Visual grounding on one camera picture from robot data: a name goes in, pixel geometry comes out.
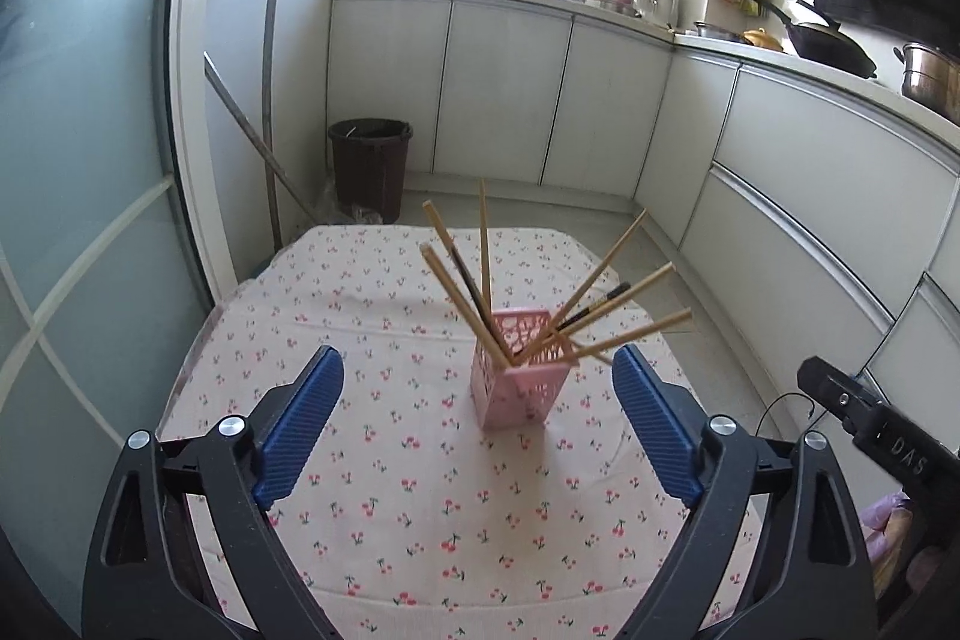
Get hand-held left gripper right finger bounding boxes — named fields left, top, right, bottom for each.
left=611, top=344, right=878, bottom=640

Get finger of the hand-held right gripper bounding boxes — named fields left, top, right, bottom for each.
left=796, top=355, right=883, bottom=440

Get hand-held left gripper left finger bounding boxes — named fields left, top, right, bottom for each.
left=81, top=344, right=346, bottom=640

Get black chopstick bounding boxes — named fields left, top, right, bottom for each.
left=553, top=281, right=633, bottom=333
left=444, top=239, right=492, bottom=326

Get pink perforated utensil basket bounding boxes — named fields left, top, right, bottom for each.
left=470, top=308, right=578, bottom=431

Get bunch of wooden chopsticks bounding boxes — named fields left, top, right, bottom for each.
left=420, top=179, right=695, bottom=368

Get person's right hand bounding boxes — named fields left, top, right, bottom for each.
left=861, top=492, right=914, bottom=601

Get cherry print tablecloth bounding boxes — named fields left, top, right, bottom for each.
left=157, top=224, right=758, bottom=640

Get white kitchen cabinets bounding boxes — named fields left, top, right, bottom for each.
left=328, top=0, right=960, bottom=521

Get dark brown trash bin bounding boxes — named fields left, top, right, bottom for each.
left=328, top=119, right=414, bottom=226

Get straight mop pole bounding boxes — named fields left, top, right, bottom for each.
left=203, top=51, right=325, bottom=230

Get large steel pot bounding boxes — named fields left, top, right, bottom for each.
left=892, top=42, right=960, bottom=125

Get black wok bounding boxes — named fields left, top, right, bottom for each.
left=742, top=0, right=878, bottom=79

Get frosted glass door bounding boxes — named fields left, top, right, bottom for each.
left=0, top=0, right=220, bottom=635

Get black cable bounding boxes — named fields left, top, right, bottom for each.
left=753, top=391, right=820, bottom=440

